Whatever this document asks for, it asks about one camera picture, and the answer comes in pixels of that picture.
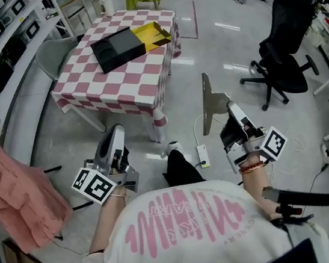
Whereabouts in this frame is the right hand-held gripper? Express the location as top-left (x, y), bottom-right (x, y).
top-left (215, 93), bottom-right (292, 176)

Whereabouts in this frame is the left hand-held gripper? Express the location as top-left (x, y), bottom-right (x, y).
top-left (63, 122), bottom-right (144, 209)

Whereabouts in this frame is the black container box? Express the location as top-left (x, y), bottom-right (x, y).
top-left (88, 23), bottom-right (149, 76)

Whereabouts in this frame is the yellow container drawer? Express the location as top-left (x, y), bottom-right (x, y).
top-left (131, 19), bottom-right (174, 55)

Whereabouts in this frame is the person's right forearm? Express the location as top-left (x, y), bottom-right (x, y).
top-left (238, 156), bottom-right (287, 224)

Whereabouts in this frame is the person's left forearm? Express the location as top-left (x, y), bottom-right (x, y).
top-left (79, 184), bottom-right (137, 255)

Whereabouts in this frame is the pink checked tablecloth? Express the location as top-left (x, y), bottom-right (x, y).
top-left (40, 2), bottom-right (193, 142)

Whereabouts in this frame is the gold bangle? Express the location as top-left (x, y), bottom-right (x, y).
top-left (108, 190), bottom-right (129, 200)

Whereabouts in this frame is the white power strip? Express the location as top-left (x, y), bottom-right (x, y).
top-left (195, 143), bottom-right (212, 170)

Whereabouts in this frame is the person's white shoe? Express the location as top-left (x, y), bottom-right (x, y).
top-left (158, 139), bottom-right (187, 160)

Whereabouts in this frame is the black plug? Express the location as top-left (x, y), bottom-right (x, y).
top-left (192, 158), bottom-right (209, 169)

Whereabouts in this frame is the person's black trouser leg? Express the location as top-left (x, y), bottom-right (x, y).
top-left (159, 146), bottom-right (208, 189)

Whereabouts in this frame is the black office chair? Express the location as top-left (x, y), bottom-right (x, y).
top-left (229, 0), bottom-right (329, 115)

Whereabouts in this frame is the grey plastic chair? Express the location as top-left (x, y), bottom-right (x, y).
top-left (33, 35), bottom-right (85, 85)

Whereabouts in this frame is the black bar device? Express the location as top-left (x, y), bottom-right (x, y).
top-left (260, 176), bottom-right (329, 224)

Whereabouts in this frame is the pink jacket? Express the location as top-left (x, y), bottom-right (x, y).
top-left (0, 125), bottom-right (79, 259)

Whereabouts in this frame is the person's white printed shirt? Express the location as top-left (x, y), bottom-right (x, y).
top-left (52, 165), bottom-right (329, 263)

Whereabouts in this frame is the white shelf unit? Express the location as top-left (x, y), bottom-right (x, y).
top-left (0, 0), bottom-right (88, 146)

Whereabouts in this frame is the beige chair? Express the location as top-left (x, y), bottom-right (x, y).
top-left (57, 0), bottom-right (94, 37)

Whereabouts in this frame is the white lidded paper cup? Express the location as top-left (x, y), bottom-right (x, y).
top-left (99, 0), bottom-right (116, 19)

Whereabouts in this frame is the white canister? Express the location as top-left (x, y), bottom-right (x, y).
top-left (90, 0), bottom-right (105, 17)

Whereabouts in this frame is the white power cable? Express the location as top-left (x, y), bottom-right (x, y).
top-left (191, 110), bottom-right (230, 148)

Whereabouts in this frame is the red bead bracelet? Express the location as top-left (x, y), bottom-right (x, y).
top-left (236, 159), bottom-right (266, 176)

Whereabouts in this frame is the thin white cable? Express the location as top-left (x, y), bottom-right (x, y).
top-left (284, 128), bottom-right (312, 173)

